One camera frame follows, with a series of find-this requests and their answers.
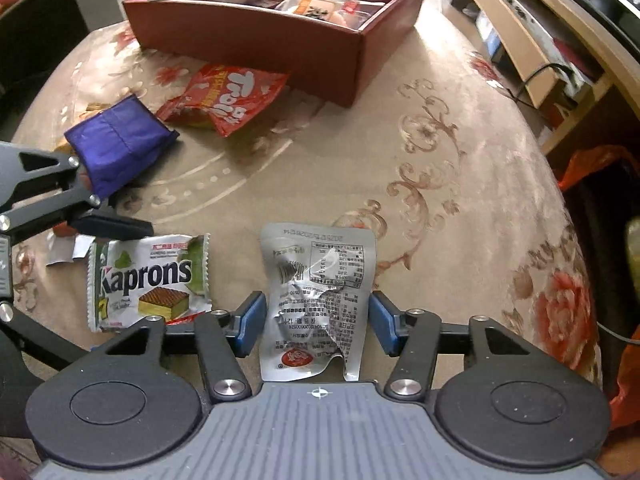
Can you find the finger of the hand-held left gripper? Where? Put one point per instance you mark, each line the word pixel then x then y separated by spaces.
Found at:
pixel 30 335
pixel 115 227

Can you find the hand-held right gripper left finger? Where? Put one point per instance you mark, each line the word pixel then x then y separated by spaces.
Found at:
pixel 252 322

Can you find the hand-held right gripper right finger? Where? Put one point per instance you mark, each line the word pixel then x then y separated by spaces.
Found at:
pixel 382 325

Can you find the clear sausage packet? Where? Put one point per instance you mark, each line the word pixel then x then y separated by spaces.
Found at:
pixel 62 251

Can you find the green white wafer packet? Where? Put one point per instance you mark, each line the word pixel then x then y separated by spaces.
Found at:
pixel 150 280

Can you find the silver snack packet orange print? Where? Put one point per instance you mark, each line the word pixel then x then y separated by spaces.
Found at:
pixel 315 285

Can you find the purple snack packet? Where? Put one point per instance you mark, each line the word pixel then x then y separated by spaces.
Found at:
pixel 120 145

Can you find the red gummy candy packet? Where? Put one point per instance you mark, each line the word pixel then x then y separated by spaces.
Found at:
pixel 225 95

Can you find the red cardboard box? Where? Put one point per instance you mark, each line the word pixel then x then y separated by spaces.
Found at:
pixel 240 35

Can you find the yellow egg cake packet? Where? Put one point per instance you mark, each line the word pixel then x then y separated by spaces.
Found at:
pixel 320 5

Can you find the beige floral tablecloth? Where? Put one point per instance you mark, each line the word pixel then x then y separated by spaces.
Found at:
pixel 350 160

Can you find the orange plastic bag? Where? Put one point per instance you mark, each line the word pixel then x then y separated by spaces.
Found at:
pixel 590 165

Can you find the wooden television cabinet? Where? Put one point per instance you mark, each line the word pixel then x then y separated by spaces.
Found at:
pixel 520 45

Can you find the long white media device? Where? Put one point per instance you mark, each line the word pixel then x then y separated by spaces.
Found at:
pixel 582 77

